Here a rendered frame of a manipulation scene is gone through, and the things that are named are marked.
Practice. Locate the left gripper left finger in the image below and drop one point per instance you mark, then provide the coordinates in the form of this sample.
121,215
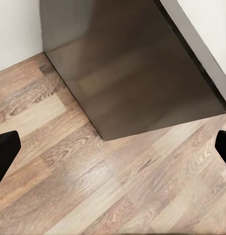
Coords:
10,146

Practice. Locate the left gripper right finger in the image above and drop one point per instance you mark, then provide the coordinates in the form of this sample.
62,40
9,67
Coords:
220,144

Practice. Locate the desk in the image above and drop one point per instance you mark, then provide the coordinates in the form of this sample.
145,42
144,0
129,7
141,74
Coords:
137,66

